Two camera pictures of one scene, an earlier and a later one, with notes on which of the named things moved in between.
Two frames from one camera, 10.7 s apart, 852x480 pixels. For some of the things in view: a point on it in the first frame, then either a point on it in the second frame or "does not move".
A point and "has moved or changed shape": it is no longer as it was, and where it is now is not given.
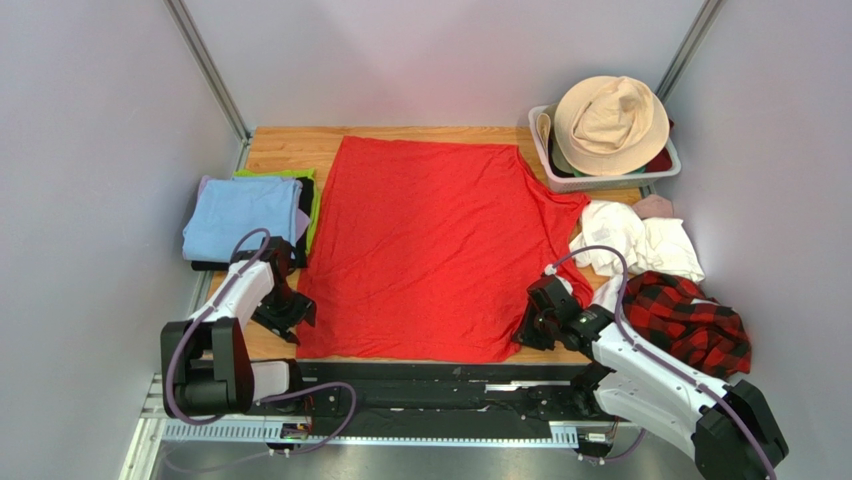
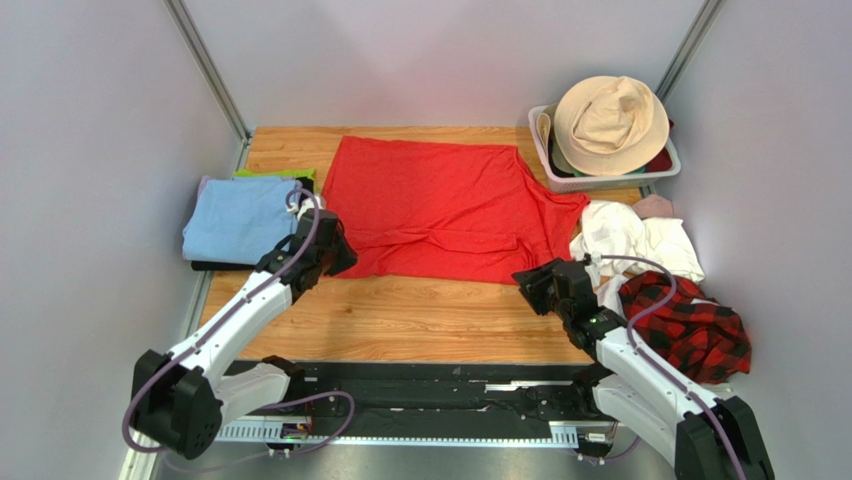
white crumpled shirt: [650, 245] does not move
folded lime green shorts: [292, 173] does not move
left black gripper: [303, 308] → [348, 256]
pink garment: [653, 205] does not move
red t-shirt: [422, 251] has moved or changed shape
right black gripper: [536, 324] → [539, 287]
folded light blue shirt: [228, 209] does not move
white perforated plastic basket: [565, 183] does not move
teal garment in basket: [638, 170] does not move
